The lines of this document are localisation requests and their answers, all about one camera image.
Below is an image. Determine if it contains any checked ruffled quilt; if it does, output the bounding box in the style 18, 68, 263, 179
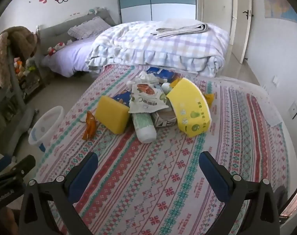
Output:
86, 18, 231, 77

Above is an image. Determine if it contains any white plastic basket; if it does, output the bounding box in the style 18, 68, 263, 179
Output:
28, 106, 64, 152

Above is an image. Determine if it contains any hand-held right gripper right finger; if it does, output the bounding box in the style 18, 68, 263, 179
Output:
199, 151, 282, 235

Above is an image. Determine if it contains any pile of small toys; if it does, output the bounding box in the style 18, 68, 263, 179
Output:
13, 55, 45, 96

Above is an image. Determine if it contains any patterned bed sheet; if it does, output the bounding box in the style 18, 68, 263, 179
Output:
34, 64, 297, 235

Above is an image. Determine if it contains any brown plush blanket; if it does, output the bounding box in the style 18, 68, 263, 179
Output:
0, 26, 39, 89

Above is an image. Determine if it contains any light blue milk carton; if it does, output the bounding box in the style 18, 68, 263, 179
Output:
152, 108, 178, 128

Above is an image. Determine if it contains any white teal wardrobe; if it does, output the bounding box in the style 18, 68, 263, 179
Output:
115, 0, 198, 27

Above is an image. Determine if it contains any white printed snack wrapper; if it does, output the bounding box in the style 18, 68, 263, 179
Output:
128, 83, 172, 114

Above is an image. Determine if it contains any yellow foil wrapper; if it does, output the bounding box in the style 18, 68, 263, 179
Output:
204, 92, 215, 108

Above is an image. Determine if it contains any orange plastic wrapper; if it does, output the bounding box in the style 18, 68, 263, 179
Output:
81, 111, 96, 141

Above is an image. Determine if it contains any blue biscuit box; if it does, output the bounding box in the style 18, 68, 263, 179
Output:
146, 67, 179, 84

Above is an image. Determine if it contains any folded striped cloth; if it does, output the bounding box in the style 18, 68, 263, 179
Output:
150, 23, 209, 39

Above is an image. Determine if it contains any red white plush toy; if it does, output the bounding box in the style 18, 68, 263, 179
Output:
47, 41, 67, 55

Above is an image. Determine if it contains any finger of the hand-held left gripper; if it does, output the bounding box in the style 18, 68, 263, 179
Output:
6, 155, 37, 177

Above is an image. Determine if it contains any checked lilac pillow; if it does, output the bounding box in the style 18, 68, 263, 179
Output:
68, 16, 112, 40

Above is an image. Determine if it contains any white door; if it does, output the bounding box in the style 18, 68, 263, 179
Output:
233, 0, 253, 64

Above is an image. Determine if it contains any green white plastic bottle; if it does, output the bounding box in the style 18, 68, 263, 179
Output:
132, 112, 157, 144
161, 83, 173, 95

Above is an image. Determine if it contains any crumpled white plastic bag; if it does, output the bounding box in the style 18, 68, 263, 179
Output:
131, 71, 161, 87

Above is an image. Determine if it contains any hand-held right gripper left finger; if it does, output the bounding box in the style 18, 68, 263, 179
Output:
18, 152, 98, 235

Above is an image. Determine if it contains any yellow sponge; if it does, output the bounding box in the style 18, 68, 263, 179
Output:
95, 95, 130, 135

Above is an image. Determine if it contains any blue snack packet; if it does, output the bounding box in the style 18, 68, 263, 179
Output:
113, 91, 132, 108

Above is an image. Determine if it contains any lilac bed sheet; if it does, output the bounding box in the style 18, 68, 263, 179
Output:
41, 38, 102, 77

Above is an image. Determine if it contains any grey padded headboard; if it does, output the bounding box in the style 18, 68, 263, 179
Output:
38, 9, 117, 54

